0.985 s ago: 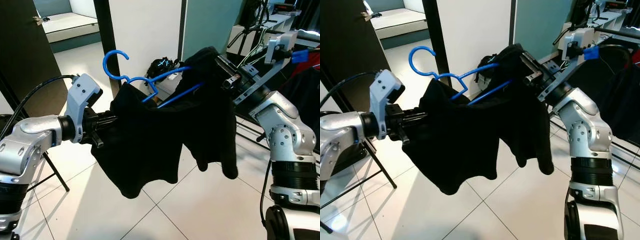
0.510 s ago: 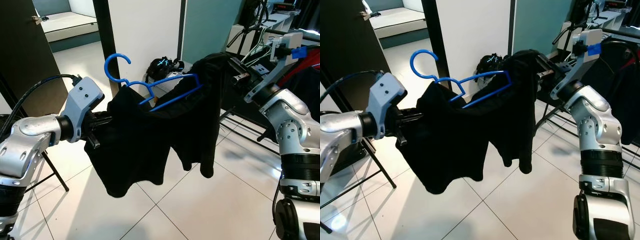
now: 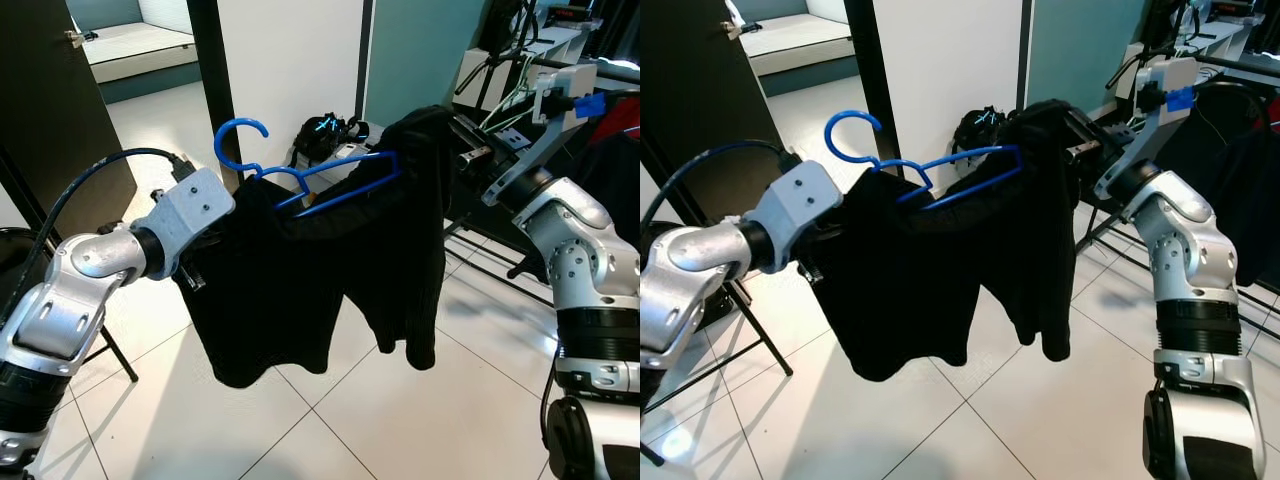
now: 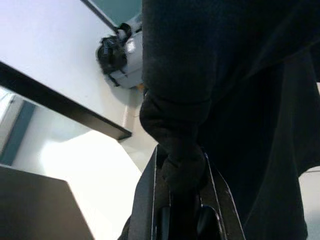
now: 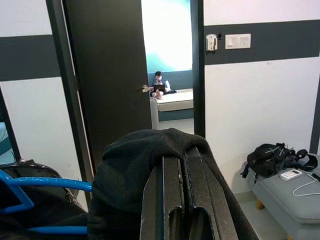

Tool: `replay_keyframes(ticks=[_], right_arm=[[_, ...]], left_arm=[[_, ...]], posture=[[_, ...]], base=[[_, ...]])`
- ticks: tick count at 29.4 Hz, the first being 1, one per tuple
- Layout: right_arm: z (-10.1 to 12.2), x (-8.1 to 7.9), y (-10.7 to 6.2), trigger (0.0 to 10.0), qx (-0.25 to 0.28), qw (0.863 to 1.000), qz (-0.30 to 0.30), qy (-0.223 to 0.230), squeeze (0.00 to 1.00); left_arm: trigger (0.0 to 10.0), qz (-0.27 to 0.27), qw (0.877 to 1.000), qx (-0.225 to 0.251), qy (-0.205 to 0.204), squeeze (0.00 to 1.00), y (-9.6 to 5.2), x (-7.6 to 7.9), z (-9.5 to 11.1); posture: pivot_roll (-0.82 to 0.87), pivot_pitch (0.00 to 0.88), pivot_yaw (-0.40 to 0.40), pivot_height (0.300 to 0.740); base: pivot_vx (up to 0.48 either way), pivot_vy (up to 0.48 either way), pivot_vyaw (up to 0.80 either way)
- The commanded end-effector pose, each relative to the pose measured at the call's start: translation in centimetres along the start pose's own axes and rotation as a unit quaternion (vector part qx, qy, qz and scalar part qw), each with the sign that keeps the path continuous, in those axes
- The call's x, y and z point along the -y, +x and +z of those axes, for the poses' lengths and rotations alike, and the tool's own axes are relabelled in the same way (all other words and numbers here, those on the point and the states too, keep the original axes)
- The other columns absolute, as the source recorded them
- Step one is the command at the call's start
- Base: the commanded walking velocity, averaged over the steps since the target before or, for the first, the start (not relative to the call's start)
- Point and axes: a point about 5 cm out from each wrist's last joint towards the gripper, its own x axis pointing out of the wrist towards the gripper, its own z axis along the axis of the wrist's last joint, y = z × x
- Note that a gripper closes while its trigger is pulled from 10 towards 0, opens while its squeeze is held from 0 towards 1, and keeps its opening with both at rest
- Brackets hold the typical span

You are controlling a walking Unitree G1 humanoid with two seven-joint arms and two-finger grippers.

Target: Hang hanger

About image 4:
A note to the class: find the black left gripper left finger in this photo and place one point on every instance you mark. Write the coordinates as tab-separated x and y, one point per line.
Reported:
145	212

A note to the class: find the dark brown cabinet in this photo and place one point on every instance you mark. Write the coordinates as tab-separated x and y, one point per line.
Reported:
37	205

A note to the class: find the grey upholstered ottoman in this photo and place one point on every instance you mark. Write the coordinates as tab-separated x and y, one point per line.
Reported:
133	62

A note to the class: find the black door frame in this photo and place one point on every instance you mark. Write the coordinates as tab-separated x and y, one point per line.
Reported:
62	100

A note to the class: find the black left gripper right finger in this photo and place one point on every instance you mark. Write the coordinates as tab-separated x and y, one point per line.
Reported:
220	212

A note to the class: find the black cloth garment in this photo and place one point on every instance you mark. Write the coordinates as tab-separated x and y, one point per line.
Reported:
225	75

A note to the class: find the black backpack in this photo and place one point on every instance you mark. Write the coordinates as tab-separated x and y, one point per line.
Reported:
110	53

